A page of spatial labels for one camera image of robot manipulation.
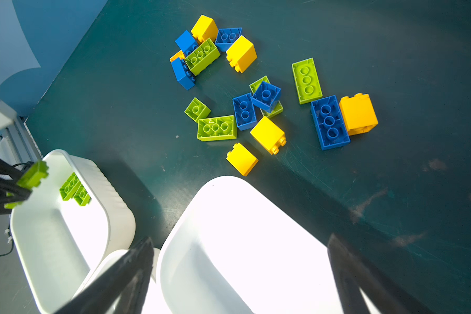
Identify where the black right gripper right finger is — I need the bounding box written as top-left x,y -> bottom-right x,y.
327,234 -> 432,313

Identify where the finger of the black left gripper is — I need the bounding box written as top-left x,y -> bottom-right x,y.
0,178 -> 31,214
0,159 -> 22,181

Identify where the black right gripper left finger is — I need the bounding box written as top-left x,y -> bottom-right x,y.
57,237 -> 154,313

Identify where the blue lego cluster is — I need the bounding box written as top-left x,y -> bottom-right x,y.
171,58 -> 195,90

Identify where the yellow small lego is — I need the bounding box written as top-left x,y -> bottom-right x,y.
170,51 -> 186,63

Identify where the green long lego cluster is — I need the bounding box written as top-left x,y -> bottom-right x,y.
184,38 -> 221,76

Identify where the white bin left front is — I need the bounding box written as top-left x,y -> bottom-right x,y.
10,149 -> 136,313

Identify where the white bin right rear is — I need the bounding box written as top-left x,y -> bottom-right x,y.
156,176 -> 342,313

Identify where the blue long lego brick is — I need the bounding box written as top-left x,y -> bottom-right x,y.
311,96 -> 351,150

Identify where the yellow square lego brick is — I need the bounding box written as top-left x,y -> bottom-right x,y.
339,93 -> 378,136

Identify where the green long lego centre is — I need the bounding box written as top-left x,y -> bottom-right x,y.
197,115 -> 238,142

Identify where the green long lego brick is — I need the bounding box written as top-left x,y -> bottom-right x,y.
292,58 -> 323,105

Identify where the green small lego centre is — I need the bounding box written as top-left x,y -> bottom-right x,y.
184,98 -> 211,123

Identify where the blue small stacked lego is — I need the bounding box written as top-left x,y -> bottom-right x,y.
251,82 -> 281,112

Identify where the green lego under blue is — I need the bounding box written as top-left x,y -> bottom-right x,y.
249,76 -> 283,119

